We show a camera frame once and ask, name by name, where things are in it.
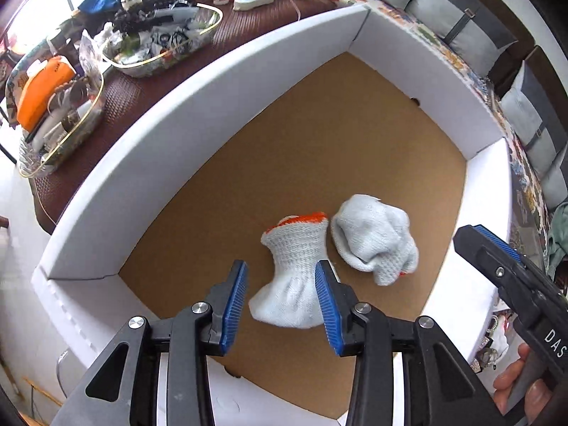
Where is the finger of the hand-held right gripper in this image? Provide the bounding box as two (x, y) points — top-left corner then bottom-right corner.
(453, 224), (553, 320)

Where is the clear plastic bag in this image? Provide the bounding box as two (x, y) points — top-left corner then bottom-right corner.
(79, 31), (117, 83)

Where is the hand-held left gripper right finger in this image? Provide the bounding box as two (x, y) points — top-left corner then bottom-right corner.
(314, 260), (511, 426)

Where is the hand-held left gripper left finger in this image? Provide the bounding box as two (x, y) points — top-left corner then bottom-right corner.
(51, 260), (249, 426)

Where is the white plastic bag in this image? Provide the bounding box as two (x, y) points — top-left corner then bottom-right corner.
(486, 315), (510, 361)

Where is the white knit glove orange cuff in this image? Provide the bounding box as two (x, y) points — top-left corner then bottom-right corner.
(248, 212), (340, 330)

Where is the white cardboard box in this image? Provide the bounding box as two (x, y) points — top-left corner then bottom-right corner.
(32, 2), (524, 426)

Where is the white cable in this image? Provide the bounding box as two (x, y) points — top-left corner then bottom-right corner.
(273, 0), (303, 23)

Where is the glass tray with orange case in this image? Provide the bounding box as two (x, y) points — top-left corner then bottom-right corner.
(18, 71), (105, 178)

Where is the orange plastic case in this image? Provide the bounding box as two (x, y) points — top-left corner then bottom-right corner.
(17, 56), (75, 129)

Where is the round patterned brown rug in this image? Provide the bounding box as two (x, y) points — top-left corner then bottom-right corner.
(33, 0), (356, 236)

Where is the oval glass tray gold rim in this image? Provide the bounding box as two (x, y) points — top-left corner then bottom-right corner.
(101, 2), (224, 78)

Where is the person's right hand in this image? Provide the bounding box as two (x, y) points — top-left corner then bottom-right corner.
(492, 343), (555, 426)

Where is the floral sofa cover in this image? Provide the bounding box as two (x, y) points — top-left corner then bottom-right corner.
(302, 0), (551, 285)

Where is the green cloth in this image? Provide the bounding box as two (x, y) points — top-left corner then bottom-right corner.
(546, 202), (568, 276)

